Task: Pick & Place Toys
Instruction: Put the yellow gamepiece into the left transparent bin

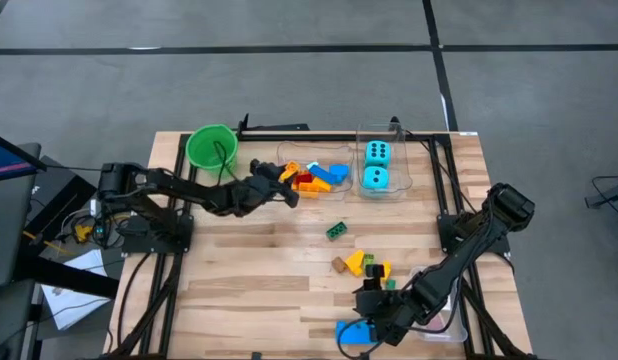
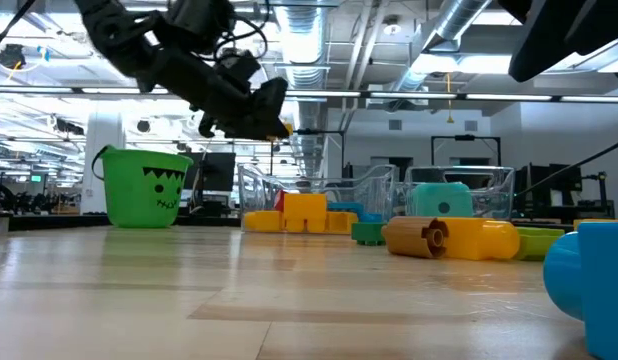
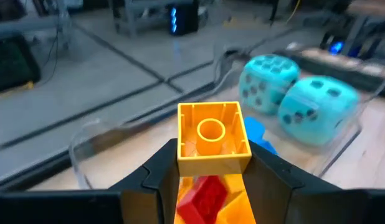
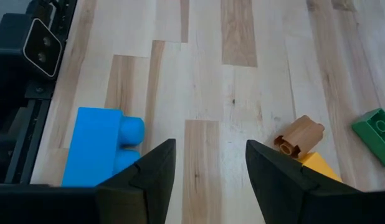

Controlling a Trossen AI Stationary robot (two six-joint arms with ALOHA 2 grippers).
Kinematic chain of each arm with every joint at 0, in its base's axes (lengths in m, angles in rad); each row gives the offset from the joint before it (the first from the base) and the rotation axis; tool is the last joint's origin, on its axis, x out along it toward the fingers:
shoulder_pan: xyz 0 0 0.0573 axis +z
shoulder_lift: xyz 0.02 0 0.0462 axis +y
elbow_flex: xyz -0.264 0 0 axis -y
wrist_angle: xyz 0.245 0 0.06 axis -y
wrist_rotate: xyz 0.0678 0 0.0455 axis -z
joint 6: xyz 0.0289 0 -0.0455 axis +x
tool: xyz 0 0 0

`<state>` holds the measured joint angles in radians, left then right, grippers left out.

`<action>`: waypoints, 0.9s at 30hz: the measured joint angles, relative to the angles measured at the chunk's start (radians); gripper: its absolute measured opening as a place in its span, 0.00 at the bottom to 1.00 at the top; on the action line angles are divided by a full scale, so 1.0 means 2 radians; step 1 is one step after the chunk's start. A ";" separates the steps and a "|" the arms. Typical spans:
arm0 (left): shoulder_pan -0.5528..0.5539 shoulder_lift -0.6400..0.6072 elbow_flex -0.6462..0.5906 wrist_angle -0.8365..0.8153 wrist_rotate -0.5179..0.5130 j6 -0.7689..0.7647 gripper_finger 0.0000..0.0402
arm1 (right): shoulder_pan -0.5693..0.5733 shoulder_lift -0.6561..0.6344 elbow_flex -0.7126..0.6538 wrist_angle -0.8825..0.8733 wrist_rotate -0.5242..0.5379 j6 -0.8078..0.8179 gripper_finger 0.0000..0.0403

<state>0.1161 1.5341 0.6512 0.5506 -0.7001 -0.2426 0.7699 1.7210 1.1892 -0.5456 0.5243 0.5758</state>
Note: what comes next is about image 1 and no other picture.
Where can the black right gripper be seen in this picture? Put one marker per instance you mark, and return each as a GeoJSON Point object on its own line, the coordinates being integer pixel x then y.
{"type": "Point", "coordinates": [386, 312]}

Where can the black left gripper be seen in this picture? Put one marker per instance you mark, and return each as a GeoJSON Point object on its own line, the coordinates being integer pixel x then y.
{"type": "Point", "coordinates": [249, 195]}

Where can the small yellow-orange toy block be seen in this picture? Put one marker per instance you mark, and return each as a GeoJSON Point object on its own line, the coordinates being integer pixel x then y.
{"type": "Point", "coordinates": [387, 270]}

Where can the lime green toy brick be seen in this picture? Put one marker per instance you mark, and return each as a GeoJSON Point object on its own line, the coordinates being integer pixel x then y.
{"type": "Point", "coordinates": [368, 258]}

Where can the red toy brick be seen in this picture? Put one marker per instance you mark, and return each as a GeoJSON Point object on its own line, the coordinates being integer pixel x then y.
{"type": "Point", "coordinates": [304, 178]}

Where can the small brown block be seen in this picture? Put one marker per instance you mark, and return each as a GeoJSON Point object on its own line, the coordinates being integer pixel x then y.
{"type": "Point", "coordinates": [338, 264]}

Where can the small mint toy piece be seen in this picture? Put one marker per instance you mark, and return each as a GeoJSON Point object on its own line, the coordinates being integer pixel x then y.
{"type": "Point", "coordinates": [313, 165]}

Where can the small blue toy block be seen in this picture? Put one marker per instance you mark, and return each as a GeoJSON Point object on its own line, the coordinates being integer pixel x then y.
{"type": "Point", "coordinates": [340, 171]}

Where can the picture card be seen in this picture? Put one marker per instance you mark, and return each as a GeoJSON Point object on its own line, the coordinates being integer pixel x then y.
{"type": "Point", "coordinates": [441, 322]}

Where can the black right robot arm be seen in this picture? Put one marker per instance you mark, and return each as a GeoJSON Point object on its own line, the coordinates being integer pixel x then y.
{"type": "Point", "coordinates": [471, 245]}

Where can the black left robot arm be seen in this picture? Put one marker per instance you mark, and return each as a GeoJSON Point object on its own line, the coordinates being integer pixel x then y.
{"type": "Point", "coordinates": [174, 187]}

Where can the tiny green toy brick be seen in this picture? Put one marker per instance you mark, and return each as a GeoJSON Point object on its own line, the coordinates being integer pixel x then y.
{"type": "Point", "coordinates": [390, 284]}

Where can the large blue toy block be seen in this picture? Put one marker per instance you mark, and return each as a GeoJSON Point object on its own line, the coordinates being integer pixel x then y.
{"type": "Point", "coordinates": [351, 334]}

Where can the dark green toy brick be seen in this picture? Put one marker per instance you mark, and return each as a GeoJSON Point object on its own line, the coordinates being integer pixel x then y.
{"type": "Point", "coordinates": [336, 230]}

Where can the wide clear plastic bin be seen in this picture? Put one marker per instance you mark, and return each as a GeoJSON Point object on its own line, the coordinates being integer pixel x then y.
{"type": "Point", "coordinates": [339, 192]}

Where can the green monster face bucket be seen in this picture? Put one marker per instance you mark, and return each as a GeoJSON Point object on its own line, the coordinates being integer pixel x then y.
{"type": "Point", "coordinates": [204, 147]}

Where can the frosted clear plastic bin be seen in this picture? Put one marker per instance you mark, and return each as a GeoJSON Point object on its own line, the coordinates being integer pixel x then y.
{"type": "Point", "coordinates": [459, 325]}

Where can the teal green toy block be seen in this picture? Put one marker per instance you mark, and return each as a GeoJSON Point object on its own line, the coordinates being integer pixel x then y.
{"type": "Point", "coordinates": [376, 179]}

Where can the teal foam die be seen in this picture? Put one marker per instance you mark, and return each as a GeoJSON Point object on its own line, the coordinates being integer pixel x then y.
{"type": "Point", "coordinates": [377, 153]}

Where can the tall clear plastic bin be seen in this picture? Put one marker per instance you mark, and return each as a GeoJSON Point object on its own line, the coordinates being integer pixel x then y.
{"type": "Point", "coordinates": [399, 165]}

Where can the black computer case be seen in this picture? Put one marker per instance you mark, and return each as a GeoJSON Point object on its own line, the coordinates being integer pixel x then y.
{"type": "Point", "coordinates": [54, 190]}

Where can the white paper sheets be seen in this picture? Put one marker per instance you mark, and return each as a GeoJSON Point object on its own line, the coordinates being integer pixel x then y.
{"type": "Point", "coordinates": [74, 295]}

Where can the grey floor device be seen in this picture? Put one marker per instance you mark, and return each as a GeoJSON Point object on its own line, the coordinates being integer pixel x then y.
{"type": "Point", "coordinates": [616, 196]}

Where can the blue screen monitor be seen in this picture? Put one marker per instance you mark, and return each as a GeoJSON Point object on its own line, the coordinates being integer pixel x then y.
{"type": "Point", "coordinates": [6, 160]}

